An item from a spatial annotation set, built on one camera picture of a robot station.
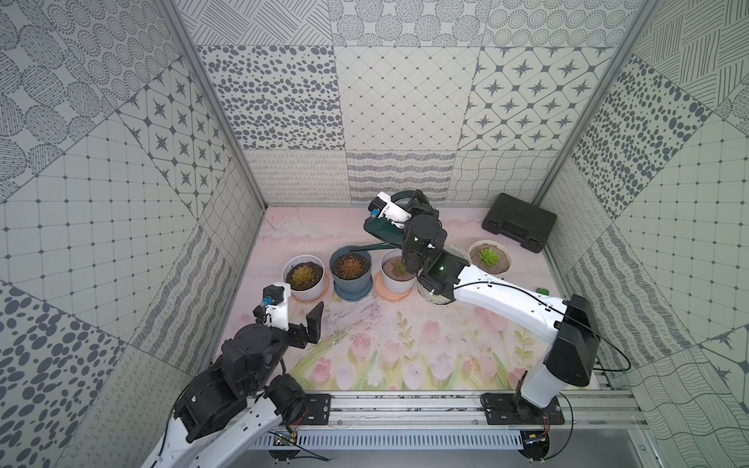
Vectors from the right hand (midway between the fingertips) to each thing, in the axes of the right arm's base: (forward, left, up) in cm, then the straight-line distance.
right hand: (425, 193), depth 70 cm
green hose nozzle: (-6, -41, -37) cm, 56 cm away
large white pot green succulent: (-26, 0, -4) cm, 27 cm away
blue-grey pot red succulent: (-6, +21, -28) cm, 35 cm away
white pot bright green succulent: (0, -23, -27) cm, 35 cm away
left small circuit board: (-48, +35, -40) cm, 72 cm away
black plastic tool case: (+21, -40, -33) cm, 56 cm away
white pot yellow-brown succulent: (-7, +35, -27) cm, 45 cm away
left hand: (-23, +29, -10) cm, 39 cm away
